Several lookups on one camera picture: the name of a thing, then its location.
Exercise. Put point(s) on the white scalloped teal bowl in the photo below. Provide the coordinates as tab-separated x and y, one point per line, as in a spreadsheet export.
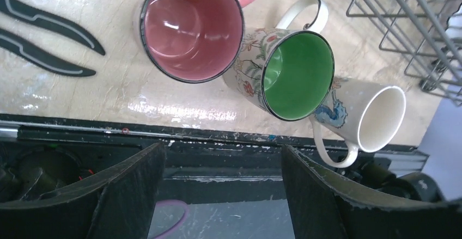
453	28

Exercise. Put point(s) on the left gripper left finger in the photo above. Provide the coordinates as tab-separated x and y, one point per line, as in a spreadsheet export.
117	202

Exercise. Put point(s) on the cream dragon mug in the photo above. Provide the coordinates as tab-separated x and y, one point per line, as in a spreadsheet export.
366	115

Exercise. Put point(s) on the green floral mug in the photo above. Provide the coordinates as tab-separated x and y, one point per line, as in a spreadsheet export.
286	70

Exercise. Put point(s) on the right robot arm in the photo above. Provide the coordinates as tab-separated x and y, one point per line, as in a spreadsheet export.
375	174

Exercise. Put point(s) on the pink ghost mug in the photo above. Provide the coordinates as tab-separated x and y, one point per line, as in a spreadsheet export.
190	41

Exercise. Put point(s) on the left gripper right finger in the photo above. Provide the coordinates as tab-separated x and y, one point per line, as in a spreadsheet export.
324	204

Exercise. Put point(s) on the black pruning shears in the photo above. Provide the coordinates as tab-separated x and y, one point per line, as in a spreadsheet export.
50	40

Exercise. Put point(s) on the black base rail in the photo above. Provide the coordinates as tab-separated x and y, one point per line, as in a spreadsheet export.
203	166

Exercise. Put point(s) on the grey wire dish rack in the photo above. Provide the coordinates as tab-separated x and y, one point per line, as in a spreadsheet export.
416	30

